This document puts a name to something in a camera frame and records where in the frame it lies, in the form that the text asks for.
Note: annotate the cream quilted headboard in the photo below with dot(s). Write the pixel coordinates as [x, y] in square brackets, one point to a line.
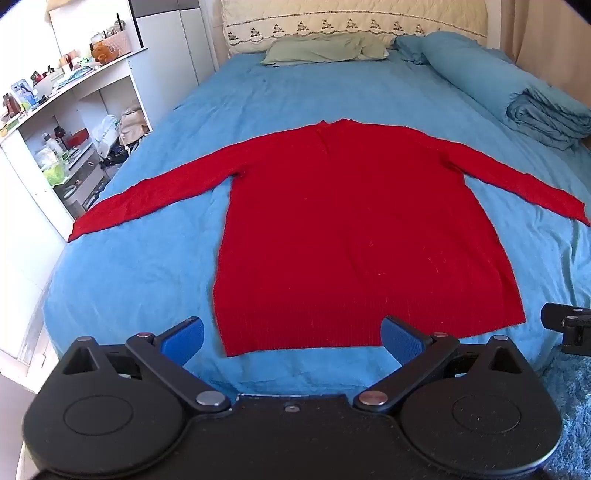
[351, 18]

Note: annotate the blue shaggy rug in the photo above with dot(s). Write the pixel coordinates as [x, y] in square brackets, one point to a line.
[570, 415]

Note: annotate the brown teddy bear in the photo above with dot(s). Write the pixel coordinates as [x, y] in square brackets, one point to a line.
[100, 51]

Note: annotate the white wardrobe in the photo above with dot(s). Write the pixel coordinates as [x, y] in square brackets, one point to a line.
[171, 41]

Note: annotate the bed with blue sheet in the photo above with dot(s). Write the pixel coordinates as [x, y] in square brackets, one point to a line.
[258, 101]

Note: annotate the red sweater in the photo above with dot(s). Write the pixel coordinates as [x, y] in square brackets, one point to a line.
[360, 221]

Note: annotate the white shelf unit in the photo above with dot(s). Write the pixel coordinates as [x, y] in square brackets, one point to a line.
[78, 120]

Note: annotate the green plastic bag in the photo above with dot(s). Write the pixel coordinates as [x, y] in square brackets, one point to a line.
[55, 173]

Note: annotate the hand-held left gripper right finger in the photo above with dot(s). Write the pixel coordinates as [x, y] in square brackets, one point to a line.
[398, 339]

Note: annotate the beige cloth bundle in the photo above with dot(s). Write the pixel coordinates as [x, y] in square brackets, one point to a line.
[134, 124]

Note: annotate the beige curtain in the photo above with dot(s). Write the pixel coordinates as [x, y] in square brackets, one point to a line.
[549, 46]

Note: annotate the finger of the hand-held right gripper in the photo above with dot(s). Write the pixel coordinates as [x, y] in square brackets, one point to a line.
[575, 330]

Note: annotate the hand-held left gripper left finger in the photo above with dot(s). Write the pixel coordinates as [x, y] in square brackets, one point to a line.
[183, 339]

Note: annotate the green pillow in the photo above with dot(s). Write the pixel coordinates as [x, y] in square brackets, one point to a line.
[323, 48]

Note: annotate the blue bottle package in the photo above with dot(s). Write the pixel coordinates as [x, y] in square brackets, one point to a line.
[23, 92]

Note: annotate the red box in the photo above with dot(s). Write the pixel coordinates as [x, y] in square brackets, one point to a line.
[78, 137]

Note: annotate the blue folded duvet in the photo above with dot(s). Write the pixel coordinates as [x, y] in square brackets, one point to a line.
[489, 78]

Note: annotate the woven basket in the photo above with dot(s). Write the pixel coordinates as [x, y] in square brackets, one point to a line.
[117, 43]

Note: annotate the white plastic bag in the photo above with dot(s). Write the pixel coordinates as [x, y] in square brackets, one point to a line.
[104, 131]

